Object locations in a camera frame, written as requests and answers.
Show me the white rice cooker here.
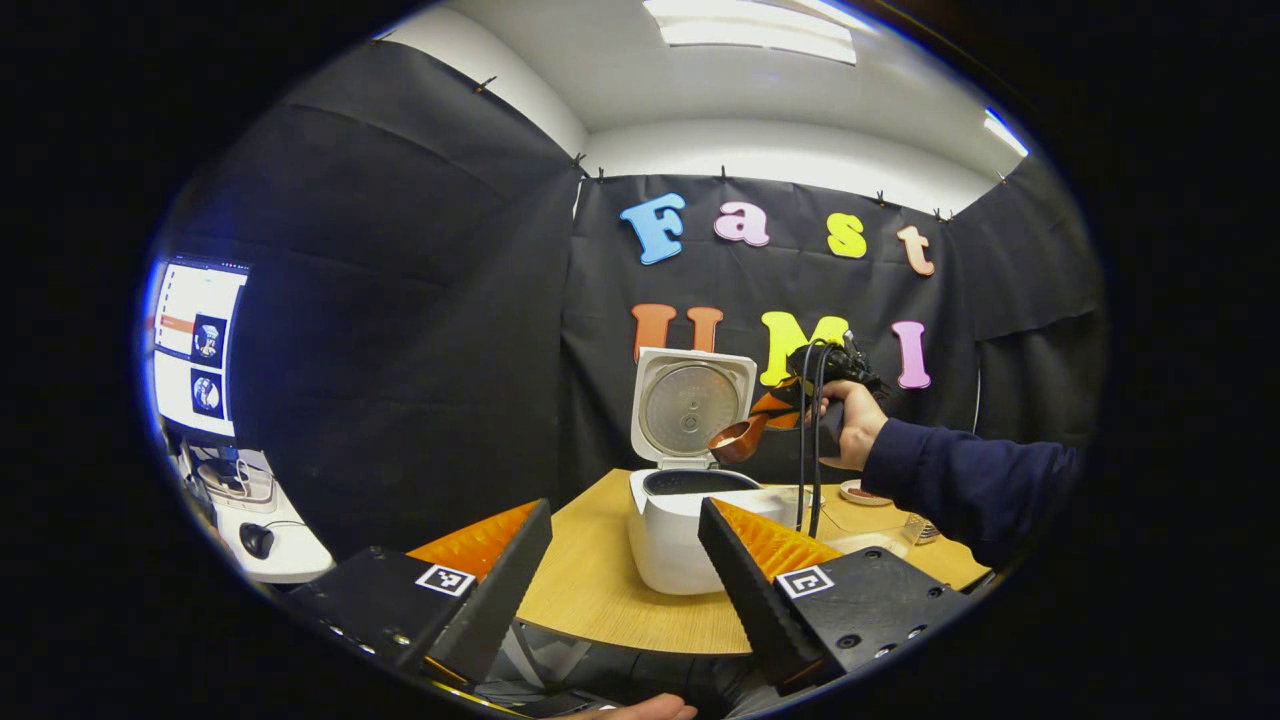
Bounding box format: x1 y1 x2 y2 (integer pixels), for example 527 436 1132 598
628 346 813 597

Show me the brown wooden spoon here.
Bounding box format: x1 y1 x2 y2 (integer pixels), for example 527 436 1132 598
707 405 801 466

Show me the clear box of rice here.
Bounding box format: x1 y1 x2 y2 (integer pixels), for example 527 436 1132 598
800 510 926 561

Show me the large ceiling light panel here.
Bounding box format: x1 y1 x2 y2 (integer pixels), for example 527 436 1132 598
640 0 859 66

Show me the black backdrop cloth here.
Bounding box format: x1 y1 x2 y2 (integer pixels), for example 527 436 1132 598
150 40 1109 561

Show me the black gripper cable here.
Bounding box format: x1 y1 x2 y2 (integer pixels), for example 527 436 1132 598
795 340 833 539

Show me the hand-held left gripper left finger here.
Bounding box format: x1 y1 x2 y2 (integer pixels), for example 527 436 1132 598
283 499 554 686

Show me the computer monitor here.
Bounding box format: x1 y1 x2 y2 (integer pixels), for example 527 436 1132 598
150 258 251 441

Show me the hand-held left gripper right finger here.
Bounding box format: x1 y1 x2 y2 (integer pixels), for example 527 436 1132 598
697 497 979 696

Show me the white side desk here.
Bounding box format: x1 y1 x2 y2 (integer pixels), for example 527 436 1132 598
165 445 336 586

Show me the grey desk device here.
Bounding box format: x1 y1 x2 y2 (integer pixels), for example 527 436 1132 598
195 455 279 513

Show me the small ceiling light panel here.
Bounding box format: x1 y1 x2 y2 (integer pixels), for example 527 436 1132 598
983 108 1031 159

